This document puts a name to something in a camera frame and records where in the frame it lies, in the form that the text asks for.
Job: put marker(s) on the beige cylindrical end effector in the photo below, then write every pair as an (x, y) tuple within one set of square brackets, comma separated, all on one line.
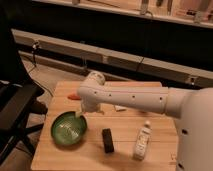
[(78, 113)]

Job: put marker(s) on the orange carrot toy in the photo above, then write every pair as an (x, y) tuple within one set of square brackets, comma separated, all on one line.
[(73, 97)]

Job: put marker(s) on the black rectangular remote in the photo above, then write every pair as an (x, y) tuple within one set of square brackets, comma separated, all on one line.
[(107, 140)]

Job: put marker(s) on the green ceramic bowl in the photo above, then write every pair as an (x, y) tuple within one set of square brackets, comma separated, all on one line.
[(68, 128)]

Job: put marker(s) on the wooden table board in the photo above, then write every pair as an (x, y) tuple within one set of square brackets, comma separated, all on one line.
[(89, 154)]

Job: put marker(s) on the black office chair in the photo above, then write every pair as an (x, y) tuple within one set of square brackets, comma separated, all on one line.
[(16, 104)]

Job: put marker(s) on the white plastic bottle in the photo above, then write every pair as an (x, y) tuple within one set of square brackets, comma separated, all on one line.
[(142, 140)]

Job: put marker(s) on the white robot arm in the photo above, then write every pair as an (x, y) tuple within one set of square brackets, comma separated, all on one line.
[(193, 109)]

